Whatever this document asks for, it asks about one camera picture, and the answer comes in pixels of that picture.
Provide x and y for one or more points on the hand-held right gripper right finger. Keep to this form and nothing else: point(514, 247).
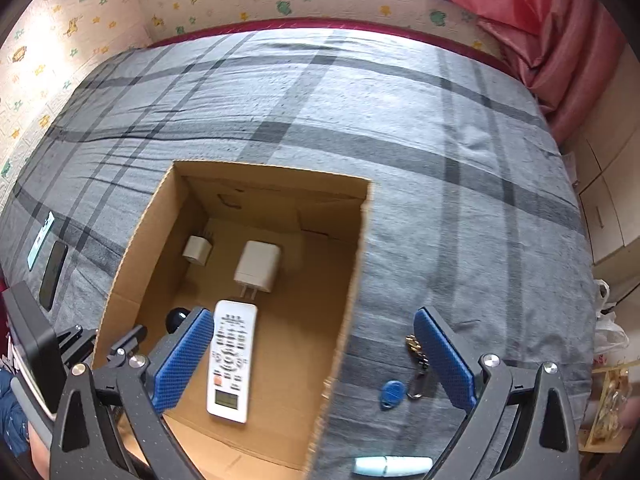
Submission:
point(445, 360)

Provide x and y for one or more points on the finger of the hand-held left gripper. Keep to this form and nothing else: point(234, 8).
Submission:
point(127, 347)
point(80, 342)

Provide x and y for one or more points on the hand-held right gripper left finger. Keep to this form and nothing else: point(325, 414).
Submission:
point(182, 360)

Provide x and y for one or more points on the dark glossy ball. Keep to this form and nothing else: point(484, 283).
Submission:
point(175, 319)

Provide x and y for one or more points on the white remote control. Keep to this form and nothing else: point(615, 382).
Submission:
point(232, 360)

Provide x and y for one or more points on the small white charger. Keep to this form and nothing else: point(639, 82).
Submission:
point(196, 249)

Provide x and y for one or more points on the light blue tube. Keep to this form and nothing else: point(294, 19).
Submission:
point(390, 465)

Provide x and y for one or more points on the large white charger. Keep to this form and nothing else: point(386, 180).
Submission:
point(257, 267)

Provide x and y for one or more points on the brown cardboard box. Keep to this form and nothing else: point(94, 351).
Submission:
point(300, 320)

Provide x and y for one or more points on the person's left forearm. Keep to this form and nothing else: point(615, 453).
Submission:
point(40, 452)

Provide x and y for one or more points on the blue patterned cloth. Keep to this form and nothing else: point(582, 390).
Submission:
point(12, 410)

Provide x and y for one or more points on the black phone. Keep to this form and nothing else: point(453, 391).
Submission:
point(52, 275)

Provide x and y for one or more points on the white and teal card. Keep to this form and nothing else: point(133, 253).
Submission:
point(41, 240)

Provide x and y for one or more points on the white plastic bag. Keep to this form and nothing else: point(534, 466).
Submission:
point(610, 330)

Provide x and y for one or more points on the wooden shelf with clutter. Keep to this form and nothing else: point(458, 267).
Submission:
point(610, 405)

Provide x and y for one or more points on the beige wardrobe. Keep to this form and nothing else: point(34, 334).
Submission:
point(605, 185)

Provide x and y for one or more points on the grey plaid blanket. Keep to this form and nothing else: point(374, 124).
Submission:
point(300, 100)

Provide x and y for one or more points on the pink curtain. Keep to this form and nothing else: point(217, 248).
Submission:
point(540, 25)

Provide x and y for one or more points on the red mattress edge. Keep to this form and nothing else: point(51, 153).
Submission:
point(325, 24)

